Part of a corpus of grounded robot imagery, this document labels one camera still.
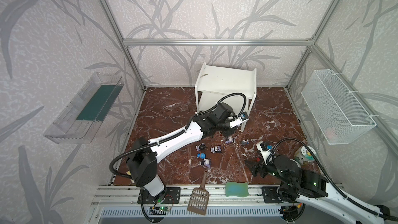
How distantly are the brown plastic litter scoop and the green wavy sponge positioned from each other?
0.33ft

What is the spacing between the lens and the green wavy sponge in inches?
29.5

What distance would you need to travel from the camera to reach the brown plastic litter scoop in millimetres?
707
